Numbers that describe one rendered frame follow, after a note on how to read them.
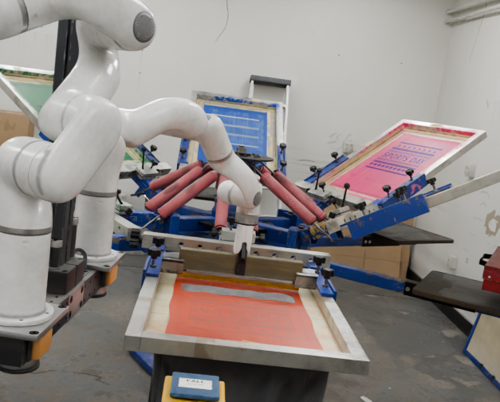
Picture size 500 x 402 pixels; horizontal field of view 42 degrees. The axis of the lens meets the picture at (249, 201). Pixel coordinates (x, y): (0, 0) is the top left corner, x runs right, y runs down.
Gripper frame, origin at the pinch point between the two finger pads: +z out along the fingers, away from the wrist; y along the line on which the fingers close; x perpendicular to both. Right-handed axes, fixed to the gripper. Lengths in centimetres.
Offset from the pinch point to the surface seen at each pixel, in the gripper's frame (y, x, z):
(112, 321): -203, -63, 102
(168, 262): 2.8, -23.3, 0.4
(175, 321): 39.4, -18.4, 5.9
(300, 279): 2.8, 19.8, 1.0
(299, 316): 24.3, 17.4, 6.0
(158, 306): 29.6, -23.7, 5.9
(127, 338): 61, -28, 3
